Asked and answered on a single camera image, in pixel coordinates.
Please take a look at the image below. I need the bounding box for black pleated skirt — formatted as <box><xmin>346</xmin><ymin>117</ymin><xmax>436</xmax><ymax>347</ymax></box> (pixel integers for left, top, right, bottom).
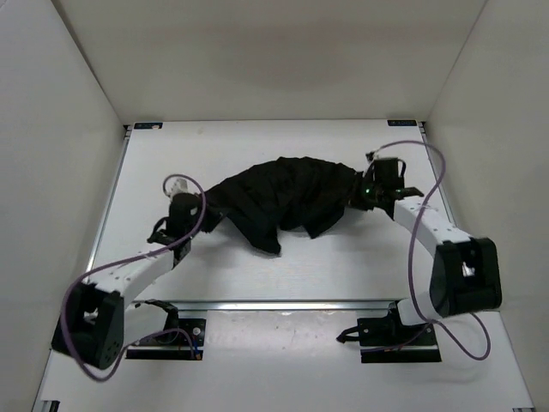
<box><xmin>202</xmin><ymin>157</ymin><xmax>363</xmax><ymax>255</ymax></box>

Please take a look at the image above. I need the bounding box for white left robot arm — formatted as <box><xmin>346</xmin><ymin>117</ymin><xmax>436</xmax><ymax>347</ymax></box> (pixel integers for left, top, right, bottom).
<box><xmin>51</xmin><ymin>193</ymin><xmax>207</xmax><ymax>373</ymax></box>

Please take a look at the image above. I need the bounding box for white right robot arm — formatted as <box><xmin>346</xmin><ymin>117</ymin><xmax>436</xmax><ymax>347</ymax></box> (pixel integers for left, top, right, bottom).
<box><xmin>336</xmin><ymin>158</ymin><xmax>503</xmax><ymax>350</ymax></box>

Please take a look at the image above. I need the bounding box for blue right corner label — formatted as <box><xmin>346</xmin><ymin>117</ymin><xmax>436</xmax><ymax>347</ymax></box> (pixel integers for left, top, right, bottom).
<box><xmin>387</xmin><ymin>119</ymin><xmax>418</xmax><ymax>127</ymax></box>

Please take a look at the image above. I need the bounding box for blue corner label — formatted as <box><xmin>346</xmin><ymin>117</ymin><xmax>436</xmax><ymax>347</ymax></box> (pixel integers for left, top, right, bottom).
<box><xmin>133</xmin><ymin>122</ymin><xmax>163</xmax><ymax>130</ymax></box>
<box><xmin>387</xmin><ymin>119</ymin><xmax>418</xmax><ymax>127</ymax></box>

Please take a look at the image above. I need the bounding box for blue left corner label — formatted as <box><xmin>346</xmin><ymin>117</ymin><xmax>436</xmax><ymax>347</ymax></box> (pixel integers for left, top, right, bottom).
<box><xmin>133</xmin><ymin>122</ymin><xmax>163</xmax><ymax>130</ymax></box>

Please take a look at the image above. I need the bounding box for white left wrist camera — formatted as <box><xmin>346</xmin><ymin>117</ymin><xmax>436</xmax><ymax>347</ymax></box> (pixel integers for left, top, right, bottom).
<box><xmin>162</xmin><ymin>175</ymin><xmax>189</xmax><ymax>199</ymax></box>

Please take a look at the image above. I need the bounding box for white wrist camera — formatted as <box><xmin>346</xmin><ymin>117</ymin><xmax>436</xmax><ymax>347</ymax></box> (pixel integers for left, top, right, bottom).
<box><xmin>365</xmin><ymin>148</ymin><xmax>381</xmax><ymax>163</ymax></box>
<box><xmin>162</xmin><ymin>175</ymin><xmax>189</xmax><ymax>199</ymax></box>

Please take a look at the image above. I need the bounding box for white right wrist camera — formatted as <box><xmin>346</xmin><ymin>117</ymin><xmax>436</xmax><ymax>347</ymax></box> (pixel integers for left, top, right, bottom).
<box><xmin>365</xmin><ymin>148</ymin><xmax>381</xmax><ymax>163</ymax></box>

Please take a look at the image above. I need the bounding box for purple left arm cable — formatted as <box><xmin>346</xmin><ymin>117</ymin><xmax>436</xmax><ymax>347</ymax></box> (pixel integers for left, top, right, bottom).
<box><xmin>58</xmin><ymin>173</ymin><xmax>208</xmax><ymax>382</ymax></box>

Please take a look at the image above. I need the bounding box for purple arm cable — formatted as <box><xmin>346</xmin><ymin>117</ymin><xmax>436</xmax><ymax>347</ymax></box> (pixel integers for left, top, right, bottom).
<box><xmin>372</xmin><ymin>140</ymin><xmax>492</xmax><ymax>360</ymax></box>
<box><xmin>58</xmin><ymin>173</ymin><xmax>208</xmax><ymax>382</ymax></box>

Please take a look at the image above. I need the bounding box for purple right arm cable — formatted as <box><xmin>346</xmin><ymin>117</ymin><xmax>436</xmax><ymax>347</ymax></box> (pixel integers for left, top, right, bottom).
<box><xmin>372</xmin><ymin>140</ymin><xmax>492</xmax><ymax>360</ymax></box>

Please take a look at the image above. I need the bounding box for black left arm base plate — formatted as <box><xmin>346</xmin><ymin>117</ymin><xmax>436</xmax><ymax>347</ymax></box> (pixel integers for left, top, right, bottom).
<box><xmin>125</xmin><ymin>312</ymin><xmax>207</xmax><ymax>361</ymax></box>

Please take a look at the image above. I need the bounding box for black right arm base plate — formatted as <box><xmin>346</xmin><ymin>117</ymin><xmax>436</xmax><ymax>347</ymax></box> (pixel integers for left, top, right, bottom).
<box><xmin>357</xmin><ymin>315</ymin><xmax>442</xmax><ymax>364</ymax></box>

